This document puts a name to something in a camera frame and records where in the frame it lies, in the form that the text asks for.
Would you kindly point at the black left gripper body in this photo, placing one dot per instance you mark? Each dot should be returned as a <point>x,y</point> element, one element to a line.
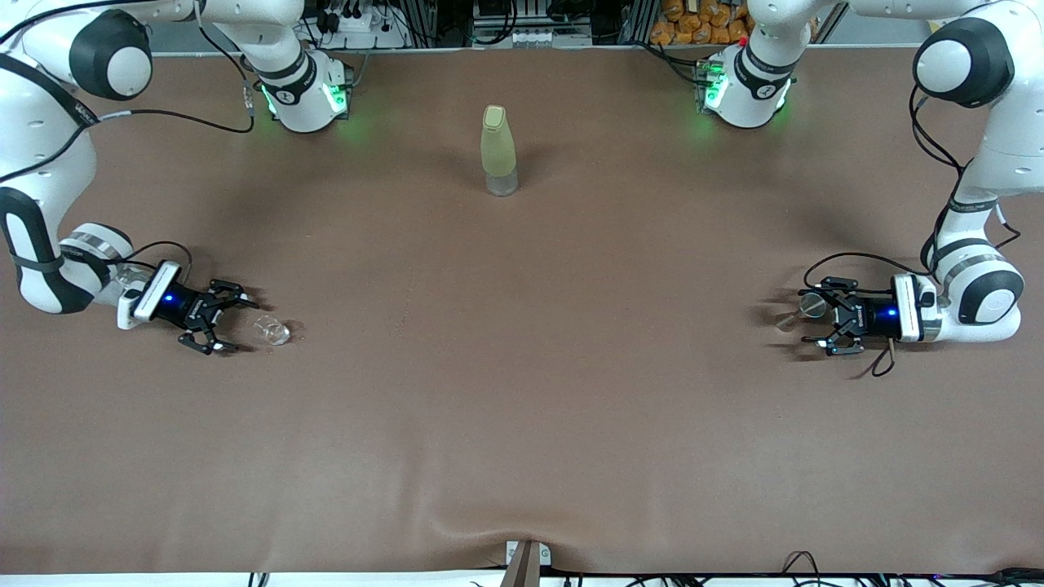
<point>873,316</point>

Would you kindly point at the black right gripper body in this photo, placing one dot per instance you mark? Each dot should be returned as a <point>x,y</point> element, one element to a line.
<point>182,306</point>

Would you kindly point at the steel double jigger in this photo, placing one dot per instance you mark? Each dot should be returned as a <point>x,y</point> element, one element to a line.
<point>811,304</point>

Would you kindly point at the clear glass cup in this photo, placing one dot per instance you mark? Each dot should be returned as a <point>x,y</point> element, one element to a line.
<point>272,330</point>

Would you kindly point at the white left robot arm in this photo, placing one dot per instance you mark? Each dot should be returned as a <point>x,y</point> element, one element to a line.
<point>995,163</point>

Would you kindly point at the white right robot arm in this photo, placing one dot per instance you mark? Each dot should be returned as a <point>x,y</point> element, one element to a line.
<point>41,163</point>

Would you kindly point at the orange bread pile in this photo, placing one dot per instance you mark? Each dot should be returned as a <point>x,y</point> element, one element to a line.
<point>693,28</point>

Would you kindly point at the white power strip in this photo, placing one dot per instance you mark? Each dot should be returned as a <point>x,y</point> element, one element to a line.
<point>359,23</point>

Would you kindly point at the yellow-green bottle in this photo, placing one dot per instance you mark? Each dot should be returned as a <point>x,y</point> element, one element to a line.
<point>498,147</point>

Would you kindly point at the white terminal block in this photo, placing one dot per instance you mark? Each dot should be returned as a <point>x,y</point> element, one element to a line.
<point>538,37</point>

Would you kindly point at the black control box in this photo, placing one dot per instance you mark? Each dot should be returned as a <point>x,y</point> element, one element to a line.
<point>530,12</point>

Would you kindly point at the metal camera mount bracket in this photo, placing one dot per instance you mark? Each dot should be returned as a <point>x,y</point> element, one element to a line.
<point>526,567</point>

